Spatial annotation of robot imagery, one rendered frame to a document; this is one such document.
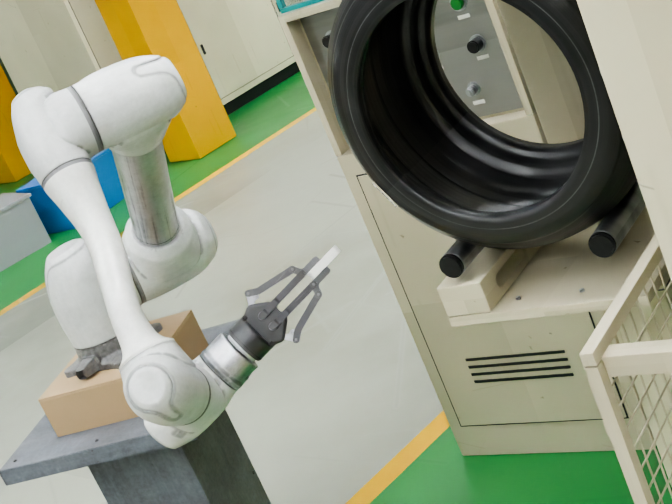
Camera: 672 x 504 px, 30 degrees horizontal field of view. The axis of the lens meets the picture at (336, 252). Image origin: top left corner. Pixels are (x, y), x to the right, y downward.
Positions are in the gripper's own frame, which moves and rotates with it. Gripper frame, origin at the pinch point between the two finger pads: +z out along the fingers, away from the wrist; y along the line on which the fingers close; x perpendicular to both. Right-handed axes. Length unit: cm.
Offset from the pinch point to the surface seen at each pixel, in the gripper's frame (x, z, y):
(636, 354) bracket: 71, 18, 35
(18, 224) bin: -516, -116, -157
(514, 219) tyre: 12.7, 26.5, 17.7
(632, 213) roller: 12, 40, 31
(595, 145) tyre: 26, 41, 18
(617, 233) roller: 17.5, 35.5, 30.5
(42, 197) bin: -536, -98, -163
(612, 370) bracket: 68, 15, 35
